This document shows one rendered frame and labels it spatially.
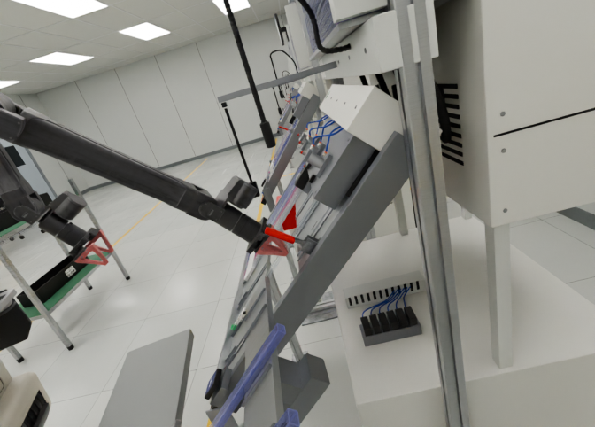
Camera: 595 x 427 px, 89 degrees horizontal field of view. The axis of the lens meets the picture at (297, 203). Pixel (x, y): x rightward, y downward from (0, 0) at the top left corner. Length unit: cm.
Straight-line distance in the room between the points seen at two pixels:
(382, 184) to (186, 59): 933
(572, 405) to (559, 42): 82
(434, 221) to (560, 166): 23
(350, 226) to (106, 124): 1041
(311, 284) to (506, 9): 52
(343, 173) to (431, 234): 18
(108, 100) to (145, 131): 125
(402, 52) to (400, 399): 73
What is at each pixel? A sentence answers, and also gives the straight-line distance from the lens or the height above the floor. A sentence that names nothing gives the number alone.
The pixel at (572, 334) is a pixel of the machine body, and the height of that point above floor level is 62.
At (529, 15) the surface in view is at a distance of 60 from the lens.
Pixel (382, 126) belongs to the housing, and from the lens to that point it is 53.
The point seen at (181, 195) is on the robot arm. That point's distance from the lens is 69.
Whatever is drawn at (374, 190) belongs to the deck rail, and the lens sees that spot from 53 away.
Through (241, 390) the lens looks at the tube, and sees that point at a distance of 45.
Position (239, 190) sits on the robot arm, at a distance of 74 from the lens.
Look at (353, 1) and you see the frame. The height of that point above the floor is 141.
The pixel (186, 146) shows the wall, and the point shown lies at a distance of 997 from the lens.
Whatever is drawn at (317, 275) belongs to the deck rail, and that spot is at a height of 99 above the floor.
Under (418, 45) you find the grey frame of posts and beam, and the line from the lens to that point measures 48.
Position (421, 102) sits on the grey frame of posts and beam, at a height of 126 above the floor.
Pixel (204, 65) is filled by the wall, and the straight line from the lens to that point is 960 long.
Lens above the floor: 133
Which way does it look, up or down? 21 degrees down
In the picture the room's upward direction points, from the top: 17 degrees counter-clockwise
